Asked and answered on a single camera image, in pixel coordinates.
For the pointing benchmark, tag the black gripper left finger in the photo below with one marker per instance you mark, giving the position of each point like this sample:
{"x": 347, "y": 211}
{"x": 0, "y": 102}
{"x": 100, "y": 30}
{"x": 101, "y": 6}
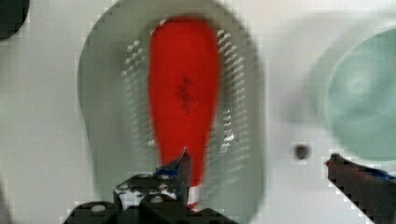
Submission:
{"x": 172, "y": 179}

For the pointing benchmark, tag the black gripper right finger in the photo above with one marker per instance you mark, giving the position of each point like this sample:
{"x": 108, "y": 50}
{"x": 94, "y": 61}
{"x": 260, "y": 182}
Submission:
{"x": 372, "y": 190}

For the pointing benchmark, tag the red ketchup bottle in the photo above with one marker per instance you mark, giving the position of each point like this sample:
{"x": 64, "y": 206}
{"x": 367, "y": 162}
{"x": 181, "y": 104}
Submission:
{"x": 183, "y": 83}

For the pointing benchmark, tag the green strainer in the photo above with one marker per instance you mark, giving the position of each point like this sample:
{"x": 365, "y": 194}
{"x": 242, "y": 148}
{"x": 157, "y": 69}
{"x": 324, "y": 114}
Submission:
{"x": 113, "y": 95}

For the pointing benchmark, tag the green cup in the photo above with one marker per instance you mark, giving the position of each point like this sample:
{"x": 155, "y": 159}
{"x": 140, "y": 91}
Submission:
{"x": 354, "y": 86}

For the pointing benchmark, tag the black cylinder post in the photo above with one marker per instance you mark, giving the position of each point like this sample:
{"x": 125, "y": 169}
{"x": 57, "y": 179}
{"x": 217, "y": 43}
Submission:
{"x": 13, "y": 14}

